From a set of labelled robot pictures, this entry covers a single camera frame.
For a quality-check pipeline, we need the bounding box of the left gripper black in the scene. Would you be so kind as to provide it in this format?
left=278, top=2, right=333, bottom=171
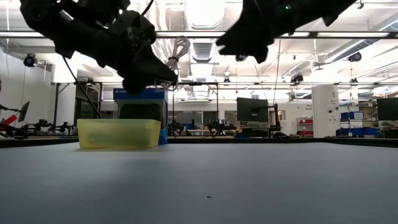
left=93, top=10, right=179, bottom=96

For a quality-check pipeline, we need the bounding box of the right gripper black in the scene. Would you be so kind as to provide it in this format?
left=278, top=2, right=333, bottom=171
left=215, top=0, right=296, bottom=64

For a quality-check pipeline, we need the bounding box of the white USB-C cable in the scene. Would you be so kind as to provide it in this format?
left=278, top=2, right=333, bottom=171
left=154, top=35, right=192, bottom=91

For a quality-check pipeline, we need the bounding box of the blue windowed cardboard box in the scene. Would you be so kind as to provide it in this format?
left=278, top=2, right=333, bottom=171
left=113, top=87, right=169, bottom=146

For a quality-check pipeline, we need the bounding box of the yellow translucent plastic bin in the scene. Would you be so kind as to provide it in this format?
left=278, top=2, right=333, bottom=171
left=76, top=118, right=162, bottom=149

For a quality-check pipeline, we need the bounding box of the black computer monitor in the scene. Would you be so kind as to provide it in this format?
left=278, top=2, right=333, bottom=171
left=236, top=96, right=269, bottom=123
left=376, top=97, right=398, bottom=121

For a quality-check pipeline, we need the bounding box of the red parts rack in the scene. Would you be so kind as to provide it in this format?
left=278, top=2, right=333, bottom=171
left=296, top=116, right=315, bottom=138

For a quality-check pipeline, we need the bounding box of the white pillar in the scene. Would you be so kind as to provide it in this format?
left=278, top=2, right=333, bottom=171
left=311, top=85, right=341, bottom=139

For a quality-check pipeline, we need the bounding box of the blue-grey table mat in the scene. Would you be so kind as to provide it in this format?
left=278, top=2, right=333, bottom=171
left=0, top=142, right=398, bottom=224

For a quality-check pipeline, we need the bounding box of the wooden workbench with robot arms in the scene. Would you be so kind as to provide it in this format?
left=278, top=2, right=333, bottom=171
left=0, top=100, right=77, bottom=139

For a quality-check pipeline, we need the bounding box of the blue storage bin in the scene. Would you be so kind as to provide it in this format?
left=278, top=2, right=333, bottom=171
left=340, top=111, right=364, bottom=121
left=340, top=127, right=381, bottom=137

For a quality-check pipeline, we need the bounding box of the black thin cable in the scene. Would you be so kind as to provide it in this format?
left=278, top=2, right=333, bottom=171
left=61, top=55, right=103, bottom=119

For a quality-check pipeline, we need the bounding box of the black overhead stand frame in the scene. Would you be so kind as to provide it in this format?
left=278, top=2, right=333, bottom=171
left=50, top=81, right=104, bottom=127

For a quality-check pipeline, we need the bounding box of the black aluminium table frame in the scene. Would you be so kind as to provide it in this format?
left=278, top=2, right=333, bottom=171
left=0, top=136, right=398, bottom=149

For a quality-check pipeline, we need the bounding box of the black ceiling camera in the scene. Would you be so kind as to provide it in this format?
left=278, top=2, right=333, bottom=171
left=22, top=53, right=39, bottom=69
left=347, top=51, right=363, bottom=63

